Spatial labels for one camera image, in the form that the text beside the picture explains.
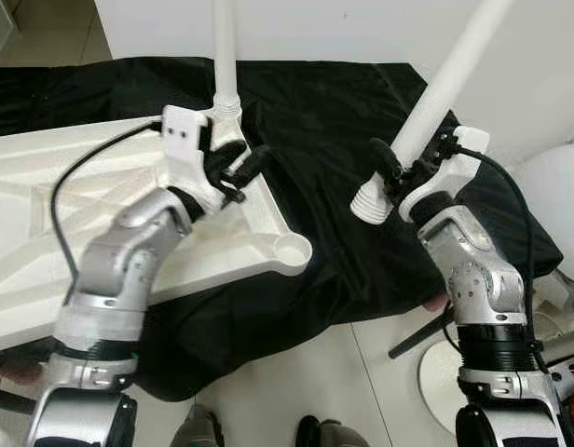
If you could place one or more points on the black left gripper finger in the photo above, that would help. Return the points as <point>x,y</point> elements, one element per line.
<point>229,155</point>
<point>254,166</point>

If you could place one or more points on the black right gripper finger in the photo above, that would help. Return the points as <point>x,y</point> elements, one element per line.
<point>384,158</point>

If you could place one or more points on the white plastic table leg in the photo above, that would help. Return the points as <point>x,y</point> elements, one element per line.
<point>436,93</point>
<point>225,47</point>

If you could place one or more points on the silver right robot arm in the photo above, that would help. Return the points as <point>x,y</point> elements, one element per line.
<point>473,270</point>

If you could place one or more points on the black cloth table cover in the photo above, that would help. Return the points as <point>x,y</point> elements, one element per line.
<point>343,121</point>

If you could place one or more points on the dark metal table leg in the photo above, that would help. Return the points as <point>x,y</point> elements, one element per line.
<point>419,337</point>

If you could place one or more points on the white round stand base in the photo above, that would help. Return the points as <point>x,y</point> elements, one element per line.
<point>441,391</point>

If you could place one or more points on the white stand pole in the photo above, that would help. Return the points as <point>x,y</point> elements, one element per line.
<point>565,345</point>

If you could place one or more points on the black right robot foot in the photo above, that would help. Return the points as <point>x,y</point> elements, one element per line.
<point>329,433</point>

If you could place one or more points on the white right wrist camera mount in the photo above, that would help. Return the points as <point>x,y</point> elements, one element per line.
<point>455,168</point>

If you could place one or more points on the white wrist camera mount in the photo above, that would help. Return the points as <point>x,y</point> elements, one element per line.
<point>455,168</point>
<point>186,140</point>

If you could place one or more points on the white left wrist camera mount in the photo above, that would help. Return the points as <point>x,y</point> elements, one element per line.
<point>186,140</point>

